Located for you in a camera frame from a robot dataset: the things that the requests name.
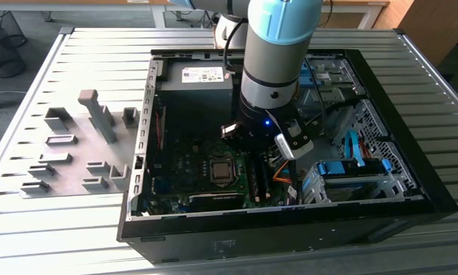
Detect black graphics card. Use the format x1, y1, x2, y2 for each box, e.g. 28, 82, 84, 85
189, 192, 245, 213

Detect grey office table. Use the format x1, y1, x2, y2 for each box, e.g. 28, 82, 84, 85
0, 0, 214, 29

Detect wooden desk white legs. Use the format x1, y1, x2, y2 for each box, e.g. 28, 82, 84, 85
319, 0, 390, 29

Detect black wire bundle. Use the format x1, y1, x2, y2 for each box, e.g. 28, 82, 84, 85
269, 99, 362, 168

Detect orange power wires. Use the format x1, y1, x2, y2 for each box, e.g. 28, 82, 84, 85
273, 160, 295, 184

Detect black RAM slot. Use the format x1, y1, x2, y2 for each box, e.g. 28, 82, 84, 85
247, 156, 262, 203

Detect grey plastic parts rack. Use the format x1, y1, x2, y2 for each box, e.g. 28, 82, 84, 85
18, 89, 142, 200

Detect green motherboard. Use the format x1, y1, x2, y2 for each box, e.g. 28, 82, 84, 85
146, 137, 290, 214

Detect grey metal disk bay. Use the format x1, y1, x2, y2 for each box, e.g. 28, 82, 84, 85
298, 160, 421, 205

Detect red thin data wire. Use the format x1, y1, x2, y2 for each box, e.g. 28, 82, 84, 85
357, 139, 371, 159

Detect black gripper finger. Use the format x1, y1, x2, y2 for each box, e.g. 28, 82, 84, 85
219, 124, 241, 142

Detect installed black RAM stick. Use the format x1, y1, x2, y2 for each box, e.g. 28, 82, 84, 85
259, 156, 271, 199

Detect black camera cable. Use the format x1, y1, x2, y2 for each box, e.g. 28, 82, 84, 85
222, 20, 249, 76

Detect silver CPU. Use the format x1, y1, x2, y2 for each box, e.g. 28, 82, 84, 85
211, 163, 231, 180

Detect grey metal drive cage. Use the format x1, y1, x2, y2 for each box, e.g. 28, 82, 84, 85
297, 56, 367, 121

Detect black wire mesh bin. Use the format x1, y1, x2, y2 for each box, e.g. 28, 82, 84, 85
0, 11, 28, 78

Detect black open PC case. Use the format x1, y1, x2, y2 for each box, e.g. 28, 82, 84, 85
116, 48, 458, 264

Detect CPU socket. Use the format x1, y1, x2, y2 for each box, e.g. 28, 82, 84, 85
206, 155, 237, 188

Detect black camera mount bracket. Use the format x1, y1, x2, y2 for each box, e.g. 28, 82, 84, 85
266, 108, 313, 150

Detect blue plastic drive latch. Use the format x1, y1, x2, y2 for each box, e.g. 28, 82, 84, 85
299, 61, 323, 88

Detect hard disk in blue carrier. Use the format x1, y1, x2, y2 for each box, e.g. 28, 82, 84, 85
314, 158, 393, 184

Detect grey power supply unit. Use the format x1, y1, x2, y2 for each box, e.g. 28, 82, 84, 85
154, 60, 235, 135

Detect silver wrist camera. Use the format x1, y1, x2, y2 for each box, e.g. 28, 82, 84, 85
273, 133, 314, 160

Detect blue flat data wire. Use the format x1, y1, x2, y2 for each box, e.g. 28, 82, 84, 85
345, 130, 366, 167

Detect brown wooden cabinet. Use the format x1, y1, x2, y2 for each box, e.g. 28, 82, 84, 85
373, 0, 458, 66

